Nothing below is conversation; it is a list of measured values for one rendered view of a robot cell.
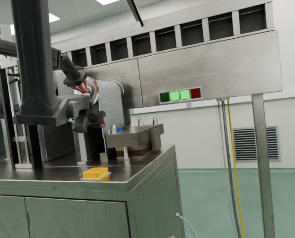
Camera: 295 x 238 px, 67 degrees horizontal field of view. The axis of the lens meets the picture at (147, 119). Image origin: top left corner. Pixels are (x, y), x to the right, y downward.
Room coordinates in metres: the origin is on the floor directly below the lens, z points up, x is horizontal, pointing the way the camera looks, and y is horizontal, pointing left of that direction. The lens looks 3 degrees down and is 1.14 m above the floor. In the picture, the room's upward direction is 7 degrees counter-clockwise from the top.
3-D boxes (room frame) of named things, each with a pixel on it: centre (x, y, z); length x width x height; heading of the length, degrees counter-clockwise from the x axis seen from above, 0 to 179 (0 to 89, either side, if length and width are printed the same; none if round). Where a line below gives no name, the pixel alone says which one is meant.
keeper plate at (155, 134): (1.19, -0.03, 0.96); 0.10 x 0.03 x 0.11; 158
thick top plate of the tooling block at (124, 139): (1.21, 0.06, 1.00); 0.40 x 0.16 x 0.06; 158
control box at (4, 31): (1.35, 0.79, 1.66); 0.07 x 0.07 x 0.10; 45
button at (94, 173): (0.85, 0.22, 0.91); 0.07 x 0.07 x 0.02; 68
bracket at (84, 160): (1.10, 0.33, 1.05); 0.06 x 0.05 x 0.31; 158
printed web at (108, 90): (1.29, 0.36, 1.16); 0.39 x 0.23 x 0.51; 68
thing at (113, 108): (1.21, 0.18, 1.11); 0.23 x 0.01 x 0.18; 158
